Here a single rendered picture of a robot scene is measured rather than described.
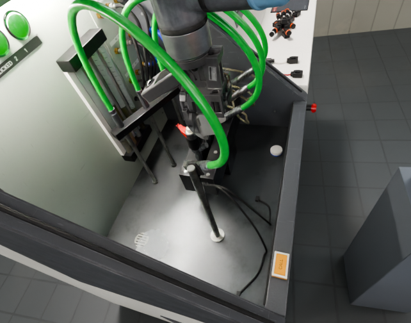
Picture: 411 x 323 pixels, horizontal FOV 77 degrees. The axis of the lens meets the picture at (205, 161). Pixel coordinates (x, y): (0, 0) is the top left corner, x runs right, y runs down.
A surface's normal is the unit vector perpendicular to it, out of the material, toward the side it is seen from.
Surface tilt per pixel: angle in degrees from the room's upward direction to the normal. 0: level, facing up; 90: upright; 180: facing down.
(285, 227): 0
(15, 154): 90
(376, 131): 0
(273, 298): 0
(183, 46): 89
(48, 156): 90
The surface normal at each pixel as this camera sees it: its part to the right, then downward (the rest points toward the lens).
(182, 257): -0.19, -0.62
